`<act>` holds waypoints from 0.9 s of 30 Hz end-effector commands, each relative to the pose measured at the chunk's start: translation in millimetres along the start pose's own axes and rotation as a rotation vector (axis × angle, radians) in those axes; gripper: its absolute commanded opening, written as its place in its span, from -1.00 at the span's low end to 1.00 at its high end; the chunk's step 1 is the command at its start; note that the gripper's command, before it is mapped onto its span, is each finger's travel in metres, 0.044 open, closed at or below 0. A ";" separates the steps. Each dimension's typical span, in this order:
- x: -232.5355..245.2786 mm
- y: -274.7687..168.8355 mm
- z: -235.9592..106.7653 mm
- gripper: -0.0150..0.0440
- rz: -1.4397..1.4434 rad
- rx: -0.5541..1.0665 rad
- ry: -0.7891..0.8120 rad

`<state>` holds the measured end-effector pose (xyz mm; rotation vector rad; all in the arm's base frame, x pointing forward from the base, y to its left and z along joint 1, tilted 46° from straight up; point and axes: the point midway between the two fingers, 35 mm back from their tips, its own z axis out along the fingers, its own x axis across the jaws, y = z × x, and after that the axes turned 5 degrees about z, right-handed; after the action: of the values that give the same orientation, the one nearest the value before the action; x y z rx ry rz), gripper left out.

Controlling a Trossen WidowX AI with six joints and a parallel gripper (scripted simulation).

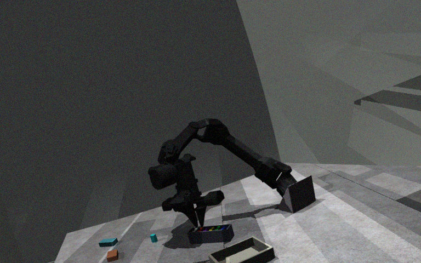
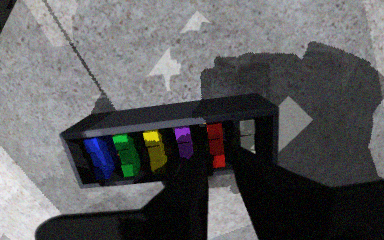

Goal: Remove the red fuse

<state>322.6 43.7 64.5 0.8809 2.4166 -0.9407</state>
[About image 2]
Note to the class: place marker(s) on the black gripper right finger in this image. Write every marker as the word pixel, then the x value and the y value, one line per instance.
pixel 285 206

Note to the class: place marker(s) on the black fuse block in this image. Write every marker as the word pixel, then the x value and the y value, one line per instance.
pixel 139 145

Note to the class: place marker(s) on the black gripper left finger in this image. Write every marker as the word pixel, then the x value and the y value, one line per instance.
pixel 179 211

